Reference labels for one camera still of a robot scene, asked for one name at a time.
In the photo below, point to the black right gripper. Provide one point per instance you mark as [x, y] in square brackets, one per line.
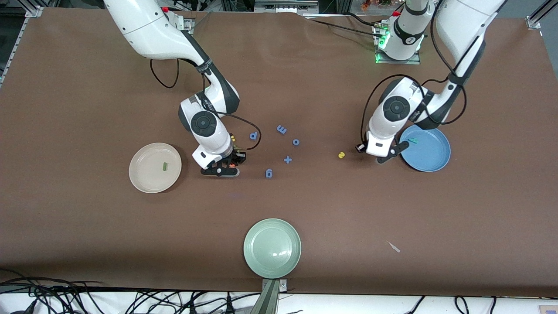
[236, 158]

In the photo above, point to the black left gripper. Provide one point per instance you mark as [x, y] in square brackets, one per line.
[361, 148]

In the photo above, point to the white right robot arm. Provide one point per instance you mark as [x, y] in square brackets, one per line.
[148, 26]

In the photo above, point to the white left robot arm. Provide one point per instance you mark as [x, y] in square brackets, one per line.
[394, 109]

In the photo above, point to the blue foam letter p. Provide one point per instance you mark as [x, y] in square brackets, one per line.
[253, 135]

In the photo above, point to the blue foam letter m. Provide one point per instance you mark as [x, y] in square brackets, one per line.
[281, 129]

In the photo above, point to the blue round plate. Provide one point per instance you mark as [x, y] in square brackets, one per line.
[429, 152]

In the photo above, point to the brown table cover sheet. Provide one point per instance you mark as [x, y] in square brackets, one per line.
[305, 205]

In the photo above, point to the beige round plate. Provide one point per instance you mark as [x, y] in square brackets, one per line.
[148, 172]

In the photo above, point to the green round plate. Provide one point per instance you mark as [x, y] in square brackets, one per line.
[272, 248]

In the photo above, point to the white paper scrap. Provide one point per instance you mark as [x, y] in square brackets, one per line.
[393, 247]

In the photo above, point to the orange background clutter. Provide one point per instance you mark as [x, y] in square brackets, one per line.
[375, 3]

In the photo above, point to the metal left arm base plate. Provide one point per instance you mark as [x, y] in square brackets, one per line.
[399, 62]

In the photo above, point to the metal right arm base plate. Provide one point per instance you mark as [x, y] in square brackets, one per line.
[188, 24]

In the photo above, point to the metal camera stand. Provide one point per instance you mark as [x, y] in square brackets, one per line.
[268, 298]

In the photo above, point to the grey metal rail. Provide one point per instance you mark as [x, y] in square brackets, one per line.
[285, 6]

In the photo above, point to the aluminium frame profile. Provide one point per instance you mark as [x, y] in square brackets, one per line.
[32, 11]
[538, 19]

